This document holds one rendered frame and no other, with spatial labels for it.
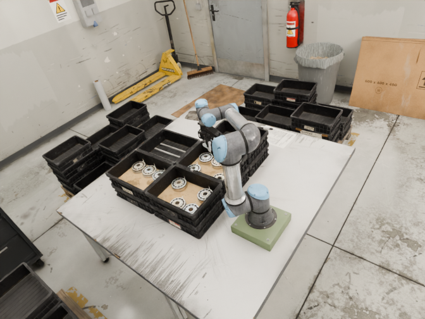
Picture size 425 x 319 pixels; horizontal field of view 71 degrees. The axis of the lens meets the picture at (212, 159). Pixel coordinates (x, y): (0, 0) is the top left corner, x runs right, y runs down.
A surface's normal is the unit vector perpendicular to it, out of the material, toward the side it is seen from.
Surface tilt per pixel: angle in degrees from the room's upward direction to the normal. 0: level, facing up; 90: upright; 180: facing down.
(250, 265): 0
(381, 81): 76
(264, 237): 2
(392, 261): 0
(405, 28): 90
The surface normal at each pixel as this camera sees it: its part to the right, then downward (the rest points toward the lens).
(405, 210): -0.15, -0.77
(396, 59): -0.61, 0.46
